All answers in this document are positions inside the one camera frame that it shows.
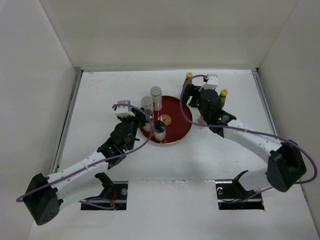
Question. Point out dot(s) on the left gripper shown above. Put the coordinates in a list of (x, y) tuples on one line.
[(139, 118)]

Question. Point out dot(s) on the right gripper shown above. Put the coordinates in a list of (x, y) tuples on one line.
[(192, 90)]

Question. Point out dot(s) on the green-label sauce bottle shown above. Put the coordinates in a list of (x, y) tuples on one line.
[(223, 95), (188, 78)]

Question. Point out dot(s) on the black-top grinder bottle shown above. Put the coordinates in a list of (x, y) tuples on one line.
[(149, 121)]

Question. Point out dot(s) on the small black-capped powder bottle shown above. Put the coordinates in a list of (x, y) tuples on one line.
[(159, 130)]

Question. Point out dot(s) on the white bead jar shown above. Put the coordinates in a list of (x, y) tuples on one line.
[(147, 103), (156, 95)]

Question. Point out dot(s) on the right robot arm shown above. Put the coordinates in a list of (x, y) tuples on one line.
[(284, 162)]

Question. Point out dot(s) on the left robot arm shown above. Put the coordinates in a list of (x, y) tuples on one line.
[(86, 181)]

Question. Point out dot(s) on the near black-lid seasoning jar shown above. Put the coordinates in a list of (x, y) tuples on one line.
[(201, 120)]

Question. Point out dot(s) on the red round tray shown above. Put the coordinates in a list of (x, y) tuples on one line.
[(176, 125)]

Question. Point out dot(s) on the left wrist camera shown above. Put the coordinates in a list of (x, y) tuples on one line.
[(123, 111)]

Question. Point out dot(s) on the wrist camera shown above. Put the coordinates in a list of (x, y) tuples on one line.
[(123, 111), (210, 82)]

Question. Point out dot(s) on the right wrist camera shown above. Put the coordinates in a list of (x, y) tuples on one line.
[(210, 82)]

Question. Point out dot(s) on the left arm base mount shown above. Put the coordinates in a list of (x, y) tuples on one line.
[(112, 197)]

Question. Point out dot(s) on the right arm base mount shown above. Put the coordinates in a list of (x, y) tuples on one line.
[(232, 196)]

